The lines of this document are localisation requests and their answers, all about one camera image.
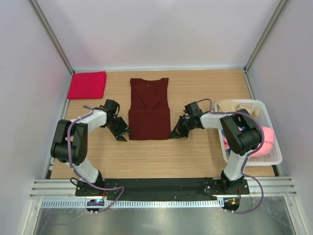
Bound beige t-shirt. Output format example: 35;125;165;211
216;100;260;118

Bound white slotted cable duct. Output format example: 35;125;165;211
41;198;224;209

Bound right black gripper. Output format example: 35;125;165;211
169;116;194;139

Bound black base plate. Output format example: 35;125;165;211
74;178;250;201

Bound blue t-shirt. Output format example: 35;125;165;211
222;125;246;137

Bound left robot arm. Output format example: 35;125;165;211
50;99;132;196

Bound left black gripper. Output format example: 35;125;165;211
105;117;131;141

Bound pink t-shirt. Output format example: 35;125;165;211
222;126;275;158

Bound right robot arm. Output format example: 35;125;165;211
168;102;265;194

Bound dark red t-shirt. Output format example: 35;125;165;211
128;78;171;141

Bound aluminium frame rail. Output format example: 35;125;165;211
30;177;296;201

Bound folded red t-shirt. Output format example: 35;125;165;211
67;71;107;100

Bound white plastic basket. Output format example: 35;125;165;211
218;99;282;166

